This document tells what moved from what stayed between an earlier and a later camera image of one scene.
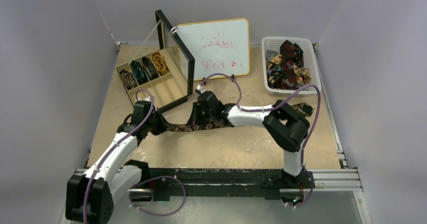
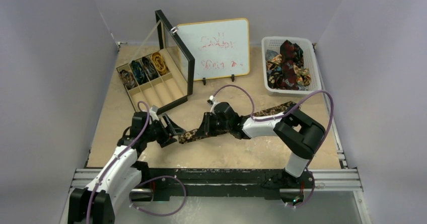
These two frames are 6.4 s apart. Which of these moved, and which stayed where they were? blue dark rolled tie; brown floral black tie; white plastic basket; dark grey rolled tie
Moved: brown floral black tie
Stayed: dark grey rolled tie; blue dark rolled tie; white plastic basket
